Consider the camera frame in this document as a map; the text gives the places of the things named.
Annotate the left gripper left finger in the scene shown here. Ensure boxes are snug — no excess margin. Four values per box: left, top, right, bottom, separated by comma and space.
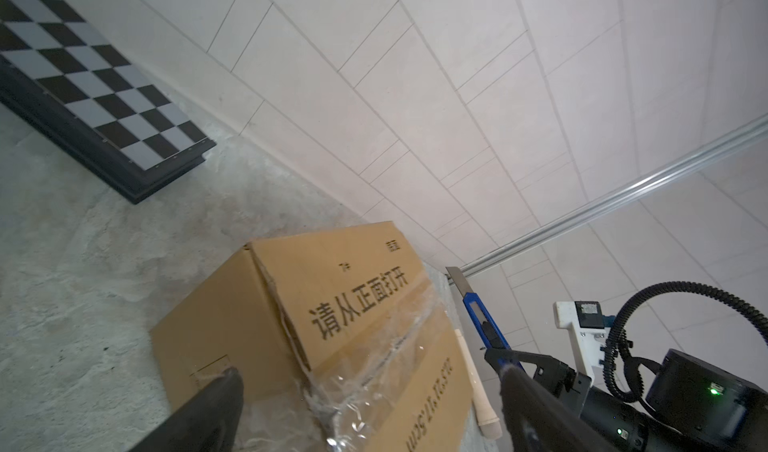
130, 367, 244, 452

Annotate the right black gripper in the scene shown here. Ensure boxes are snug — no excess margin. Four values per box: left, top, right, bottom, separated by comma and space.
484, 348, 672, 452

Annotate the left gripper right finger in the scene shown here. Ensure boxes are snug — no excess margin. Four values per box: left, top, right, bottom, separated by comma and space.
500, 366, 615, 451

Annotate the blue utility knife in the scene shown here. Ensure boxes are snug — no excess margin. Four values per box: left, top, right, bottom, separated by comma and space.
446, 267, 522, 374

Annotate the brown cardboard express box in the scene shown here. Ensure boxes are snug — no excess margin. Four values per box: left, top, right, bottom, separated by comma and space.
150, 222, 472, 451

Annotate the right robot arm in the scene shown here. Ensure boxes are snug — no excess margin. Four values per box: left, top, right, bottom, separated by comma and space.
485, 348, 767, 451

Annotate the wooden rolling pin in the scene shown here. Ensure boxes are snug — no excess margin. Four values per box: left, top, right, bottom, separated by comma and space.
454, 329, 503, 441

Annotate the black white chessboard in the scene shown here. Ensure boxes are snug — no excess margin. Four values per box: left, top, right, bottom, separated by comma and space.
1, 0, 215, 204

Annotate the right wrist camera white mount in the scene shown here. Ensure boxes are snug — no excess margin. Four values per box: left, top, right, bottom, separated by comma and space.
553, 301, 615, 383

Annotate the black corrugated cable conduit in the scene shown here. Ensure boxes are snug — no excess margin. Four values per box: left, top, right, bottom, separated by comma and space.
602, 280, 768, 405

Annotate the right corner aluminium post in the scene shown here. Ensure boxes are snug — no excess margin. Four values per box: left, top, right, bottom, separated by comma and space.
457, 115, 767, 278

